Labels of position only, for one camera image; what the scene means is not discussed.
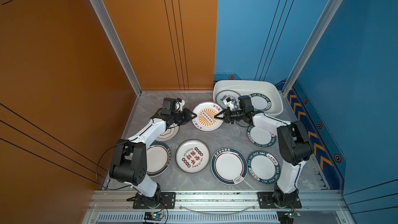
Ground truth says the right circuit board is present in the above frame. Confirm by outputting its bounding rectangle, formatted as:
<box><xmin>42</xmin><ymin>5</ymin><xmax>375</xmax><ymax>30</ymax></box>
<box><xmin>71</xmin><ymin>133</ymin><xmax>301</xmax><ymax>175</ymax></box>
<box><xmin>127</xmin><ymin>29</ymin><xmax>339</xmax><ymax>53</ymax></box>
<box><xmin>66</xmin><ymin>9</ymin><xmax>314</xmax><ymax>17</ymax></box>
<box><xmin>277</xmin><ymin>212</ymin><xmax>301</xmax><ymax>224</ymax></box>

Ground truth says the green lettered plate right middle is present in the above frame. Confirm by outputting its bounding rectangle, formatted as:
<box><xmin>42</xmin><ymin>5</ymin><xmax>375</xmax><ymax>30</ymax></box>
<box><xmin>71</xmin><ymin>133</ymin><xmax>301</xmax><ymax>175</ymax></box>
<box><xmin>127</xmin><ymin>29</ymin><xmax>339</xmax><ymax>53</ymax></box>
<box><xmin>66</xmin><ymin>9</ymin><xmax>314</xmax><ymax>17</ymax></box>
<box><xmin>247</xmin><ymin>126</ymin><xmax>277</xmax><ymax>148</ymax></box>

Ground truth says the aluminium front rail frame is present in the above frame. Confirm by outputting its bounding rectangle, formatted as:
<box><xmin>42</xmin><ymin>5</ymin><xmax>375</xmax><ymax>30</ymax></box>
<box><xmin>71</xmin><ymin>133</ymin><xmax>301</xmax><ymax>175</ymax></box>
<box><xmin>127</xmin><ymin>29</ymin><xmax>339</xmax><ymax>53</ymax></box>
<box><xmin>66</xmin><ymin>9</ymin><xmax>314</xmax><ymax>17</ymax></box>
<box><xmin>83</xmin><ymin>190</ymin><xmax>355</xmax><ymax>224</ymax></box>

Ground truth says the red character plate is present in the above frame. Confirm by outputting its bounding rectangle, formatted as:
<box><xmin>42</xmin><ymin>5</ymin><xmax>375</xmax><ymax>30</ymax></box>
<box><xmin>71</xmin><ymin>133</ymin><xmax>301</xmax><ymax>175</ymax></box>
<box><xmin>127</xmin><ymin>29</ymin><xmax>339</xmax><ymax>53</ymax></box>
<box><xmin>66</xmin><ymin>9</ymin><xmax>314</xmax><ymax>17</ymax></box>
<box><xmin>176</xmin><ymin>140</ymin><xmax>210</xmax><ymax>174</ymax></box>
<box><xmin>215</xmin><ymin>90</ymin><xmax>240</xmax><ymax>110</ymax></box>

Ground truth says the green lettered plate front right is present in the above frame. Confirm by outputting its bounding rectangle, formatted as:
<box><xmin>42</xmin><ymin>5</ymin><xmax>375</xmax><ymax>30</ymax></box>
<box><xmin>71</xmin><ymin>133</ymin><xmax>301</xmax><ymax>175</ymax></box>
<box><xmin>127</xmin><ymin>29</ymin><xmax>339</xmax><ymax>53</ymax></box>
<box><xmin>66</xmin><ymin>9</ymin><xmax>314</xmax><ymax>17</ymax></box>
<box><xmin>247</xmin><ymin>150</ymin><xmax>281</xmax><ymax>184</ymax></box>

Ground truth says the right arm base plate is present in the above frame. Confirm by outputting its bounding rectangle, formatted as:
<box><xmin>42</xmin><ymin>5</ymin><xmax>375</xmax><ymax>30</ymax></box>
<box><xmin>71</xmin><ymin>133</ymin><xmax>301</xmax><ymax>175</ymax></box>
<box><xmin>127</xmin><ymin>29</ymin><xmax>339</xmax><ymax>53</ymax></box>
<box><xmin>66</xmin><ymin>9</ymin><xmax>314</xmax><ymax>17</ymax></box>
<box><xmin>257</xmin><ymin>192</ymin><xmax>302</xmax><ymax>209</ymax></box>

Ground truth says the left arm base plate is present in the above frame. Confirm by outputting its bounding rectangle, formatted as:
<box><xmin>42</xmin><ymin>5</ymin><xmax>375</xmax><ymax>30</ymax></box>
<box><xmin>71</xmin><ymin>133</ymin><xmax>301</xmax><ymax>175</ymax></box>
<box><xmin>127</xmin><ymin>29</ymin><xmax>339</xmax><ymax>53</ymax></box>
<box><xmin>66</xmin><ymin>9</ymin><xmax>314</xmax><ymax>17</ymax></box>
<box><xmin>133</xmin><ymin>192</ymin><xmax>176</xmax><ymax>209</ymax></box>

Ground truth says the cloud pattern white plate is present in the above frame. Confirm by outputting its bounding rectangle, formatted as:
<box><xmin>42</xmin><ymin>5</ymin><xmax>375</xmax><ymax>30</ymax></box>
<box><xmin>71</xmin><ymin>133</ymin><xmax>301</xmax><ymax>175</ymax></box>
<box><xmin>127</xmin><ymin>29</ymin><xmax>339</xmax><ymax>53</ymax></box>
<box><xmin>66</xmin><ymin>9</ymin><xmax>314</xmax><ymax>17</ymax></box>
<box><xmin>155</xmin><ymin>124</ymin><xmax>179</xmax><ymax>142</ymax></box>

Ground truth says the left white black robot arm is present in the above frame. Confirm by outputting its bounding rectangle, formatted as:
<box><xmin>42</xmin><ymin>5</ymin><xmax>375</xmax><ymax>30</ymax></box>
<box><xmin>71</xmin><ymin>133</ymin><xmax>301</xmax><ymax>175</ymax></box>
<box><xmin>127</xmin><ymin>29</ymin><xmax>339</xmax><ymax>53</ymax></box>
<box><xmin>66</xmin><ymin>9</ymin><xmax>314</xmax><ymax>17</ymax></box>
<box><xmin>109</xmin><ymin>97</ymin><xmax>197</xmax><ymax>208</ymax></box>

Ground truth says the orange sunburst plate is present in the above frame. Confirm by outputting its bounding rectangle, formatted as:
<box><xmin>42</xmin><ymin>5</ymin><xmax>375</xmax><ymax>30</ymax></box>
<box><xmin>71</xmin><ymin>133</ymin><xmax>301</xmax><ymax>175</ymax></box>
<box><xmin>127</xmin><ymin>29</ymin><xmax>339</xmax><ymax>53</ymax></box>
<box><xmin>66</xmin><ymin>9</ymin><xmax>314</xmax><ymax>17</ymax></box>
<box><xmin>191</xmin><ymin>102</ymin><xmax>223</xmax><ymax>132</ymax></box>

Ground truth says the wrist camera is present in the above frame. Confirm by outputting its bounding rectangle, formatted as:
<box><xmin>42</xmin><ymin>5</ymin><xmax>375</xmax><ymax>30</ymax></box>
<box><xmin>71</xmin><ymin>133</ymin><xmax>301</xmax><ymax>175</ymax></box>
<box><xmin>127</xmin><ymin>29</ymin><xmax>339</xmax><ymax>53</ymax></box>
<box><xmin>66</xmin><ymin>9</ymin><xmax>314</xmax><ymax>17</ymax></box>
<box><xmin>175</xmin><ymin>98</ymin><xmax>185</xmax><ymax>112</ymax></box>
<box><xmin>223</xmin><ymin>97</ymin><xmax>239</xmax><ymax>110</ymax></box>

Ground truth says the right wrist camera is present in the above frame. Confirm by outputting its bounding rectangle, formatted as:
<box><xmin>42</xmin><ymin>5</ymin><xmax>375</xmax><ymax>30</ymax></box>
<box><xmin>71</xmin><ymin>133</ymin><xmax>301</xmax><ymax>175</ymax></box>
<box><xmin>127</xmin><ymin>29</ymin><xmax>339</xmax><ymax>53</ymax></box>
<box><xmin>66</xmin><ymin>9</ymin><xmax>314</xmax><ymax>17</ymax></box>
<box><xmin>223</xmin><ymin>97</ymin><xmax>239</xmax><ymax>110</ymax></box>

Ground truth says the green lettered rim plate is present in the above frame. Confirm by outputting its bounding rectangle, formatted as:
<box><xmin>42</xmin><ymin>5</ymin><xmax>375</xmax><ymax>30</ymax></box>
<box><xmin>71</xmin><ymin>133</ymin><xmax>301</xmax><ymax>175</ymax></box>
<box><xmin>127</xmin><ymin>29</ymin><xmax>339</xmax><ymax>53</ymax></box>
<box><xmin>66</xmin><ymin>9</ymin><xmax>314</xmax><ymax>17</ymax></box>
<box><xmin>249</xmin><ymin>93</ymin><xmax>272</xmax><ymax>111</ymax></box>

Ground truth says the aluminium corner post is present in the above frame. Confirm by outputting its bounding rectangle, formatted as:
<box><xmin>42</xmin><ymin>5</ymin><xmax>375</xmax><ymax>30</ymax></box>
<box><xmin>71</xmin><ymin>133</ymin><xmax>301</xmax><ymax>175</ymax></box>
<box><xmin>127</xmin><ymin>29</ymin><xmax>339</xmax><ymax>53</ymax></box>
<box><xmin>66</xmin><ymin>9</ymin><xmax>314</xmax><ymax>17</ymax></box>
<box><xmin>282</xmin><ymin>0</ymin><xmax>343</xmax><ymax>96</ymax></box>
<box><xmin>89</xmin><ymin>0</ymin><xmax>142</xmax><ymax>96</ymax></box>

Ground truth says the white plastic bin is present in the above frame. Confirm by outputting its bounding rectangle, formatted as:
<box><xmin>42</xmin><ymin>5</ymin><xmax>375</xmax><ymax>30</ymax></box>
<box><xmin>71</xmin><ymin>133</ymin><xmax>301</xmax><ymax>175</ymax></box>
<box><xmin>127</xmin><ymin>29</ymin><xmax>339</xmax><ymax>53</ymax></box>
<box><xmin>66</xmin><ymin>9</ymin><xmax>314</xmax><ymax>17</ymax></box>
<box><xmin>213</xmin><ymin>80</ymin><xmax>284</xmax><ymax>117</ymax></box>

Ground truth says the red character plate back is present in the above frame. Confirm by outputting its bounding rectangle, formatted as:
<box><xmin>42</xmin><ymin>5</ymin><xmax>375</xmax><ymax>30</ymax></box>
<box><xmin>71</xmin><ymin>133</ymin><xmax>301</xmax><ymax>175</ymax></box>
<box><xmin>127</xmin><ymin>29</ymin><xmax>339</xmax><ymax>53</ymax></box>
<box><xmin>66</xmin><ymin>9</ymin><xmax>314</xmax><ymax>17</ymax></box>
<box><xmin>215</xmin><ymin>90</ymin><xmax>240</xmax><ymax>110</ymax></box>

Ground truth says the red character plate front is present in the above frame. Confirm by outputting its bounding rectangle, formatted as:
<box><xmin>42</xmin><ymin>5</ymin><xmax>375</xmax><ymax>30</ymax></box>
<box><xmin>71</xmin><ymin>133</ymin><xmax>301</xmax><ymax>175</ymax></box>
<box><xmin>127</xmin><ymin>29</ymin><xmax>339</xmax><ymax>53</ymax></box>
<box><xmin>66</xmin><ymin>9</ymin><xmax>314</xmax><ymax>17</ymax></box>
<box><xmin>176</xmin><ymin>140</ymin><xmax>210</xmax><ymax>174</ymax></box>

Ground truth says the green red rim plate front-left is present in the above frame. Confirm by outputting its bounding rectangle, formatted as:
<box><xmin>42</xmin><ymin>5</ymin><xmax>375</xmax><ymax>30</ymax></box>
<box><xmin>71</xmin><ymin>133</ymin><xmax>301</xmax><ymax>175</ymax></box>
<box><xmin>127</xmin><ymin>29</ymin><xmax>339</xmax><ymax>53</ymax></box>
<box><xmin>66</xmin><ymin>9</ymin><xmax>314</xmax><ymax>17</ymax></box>
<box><xmin>147</xmin><ymin>142</ymin><xmax>172</xmax><ymax>177</ymax></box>

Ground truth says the left aluminium corner post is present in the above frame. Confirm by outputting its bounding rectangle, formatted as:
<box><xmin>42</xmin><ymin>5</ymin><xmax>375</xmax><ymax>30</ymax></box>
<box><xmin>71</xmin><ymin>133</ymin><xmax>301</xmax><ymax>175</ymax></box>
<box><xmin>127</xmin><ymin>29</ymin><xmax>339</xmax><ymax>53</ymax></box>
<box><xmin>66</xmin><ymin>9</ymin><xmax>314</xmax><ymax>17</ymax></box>
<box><xmin>89</xmin><ymin>0</ymin><xmax>142</xmax><ymax>96</ymax></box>

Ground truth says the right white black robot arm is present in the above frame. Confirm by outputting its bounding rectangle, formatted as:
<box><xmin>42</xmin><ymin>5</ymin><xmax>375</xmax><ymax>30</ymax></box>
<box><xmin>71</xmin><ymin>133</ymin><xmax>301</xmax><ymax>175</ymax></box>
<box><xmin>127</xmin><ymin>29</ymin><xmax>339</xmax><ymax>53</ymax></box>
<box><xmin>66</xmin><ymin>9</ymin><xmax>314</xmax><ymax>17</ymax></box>
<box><xmin>215</xmin><ymin>95</ymin><xmax>314</xmax><ymax>208</ymax></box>

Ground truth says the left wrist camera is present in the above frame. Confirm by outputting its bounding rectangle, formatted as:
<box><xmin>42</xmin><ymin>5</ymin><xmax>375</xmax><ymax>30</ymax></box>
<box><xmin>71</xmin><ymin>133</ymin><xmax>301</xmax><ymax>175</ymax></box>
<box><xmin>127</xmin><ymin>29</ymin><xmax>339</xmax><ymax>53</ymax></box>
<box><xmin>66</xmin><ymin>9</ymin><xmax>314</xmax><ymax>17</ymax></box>
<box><xmin>175</xmin><ymin>98</ymin><xmax>185</xmax><ymax>112</ymax></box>

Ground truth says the left green circuit board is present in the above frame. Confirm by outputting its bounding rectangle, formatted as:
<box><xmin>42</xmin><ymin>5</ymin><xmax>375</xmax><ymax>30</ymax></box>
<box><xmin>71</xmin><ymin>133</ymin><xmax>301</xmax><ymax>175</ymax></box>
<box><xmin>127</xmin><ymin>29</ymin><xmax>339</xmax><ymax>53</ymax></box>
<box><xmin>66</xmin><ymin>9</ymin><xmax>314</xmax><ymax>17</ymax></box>
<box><xmin>143</xmin><ymin>212</ymin><xmax>166</xmax><ymax>224</ymax></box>

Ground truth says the large green rim plate front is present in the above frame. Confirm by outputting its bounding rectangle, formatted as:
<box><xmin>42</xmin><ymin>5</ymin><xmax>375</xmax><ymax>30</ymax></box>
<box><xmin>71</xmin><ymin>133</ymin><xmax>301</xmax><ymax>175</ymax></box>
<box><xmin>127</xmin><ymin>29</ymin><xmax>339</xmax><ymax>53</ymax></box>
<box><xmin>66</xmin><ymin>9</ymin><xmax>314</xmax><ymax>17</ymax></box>
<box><xmin>211</xmin><ymin>147</ymin><xmax>248</xmax><ymax>185</ymax></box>

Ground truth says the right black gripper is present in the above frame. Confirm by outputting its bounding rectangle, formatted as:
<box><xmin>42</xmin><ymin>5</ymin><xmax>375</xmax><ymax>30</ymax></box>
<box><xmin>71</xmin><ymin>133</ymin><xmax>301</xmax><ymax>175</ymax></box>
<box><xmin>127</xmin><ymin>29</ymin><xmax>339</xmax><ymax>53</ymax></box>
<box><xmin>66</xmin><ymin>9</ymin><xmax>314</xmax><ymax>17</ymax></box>
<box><xmin>215</xmin><ymin>107</ymin><xmax>246</xmax><ymax>124</ymax></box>

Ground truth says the right aluminium corner post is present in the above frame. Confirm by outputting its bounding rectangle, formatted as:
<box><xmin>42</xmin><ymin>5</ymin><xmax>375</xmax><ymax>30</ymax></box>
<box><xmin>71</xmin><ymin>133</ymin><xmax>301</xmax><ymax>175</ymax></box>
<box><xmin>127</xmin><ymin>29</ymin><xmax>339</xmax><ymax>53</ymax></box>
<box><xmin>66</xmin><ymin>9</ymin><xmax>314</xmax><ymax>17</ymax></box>
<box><xmin>282</xmin><ymin>0</ymin><xmax>343</xmax><ymax>96</ymax></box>

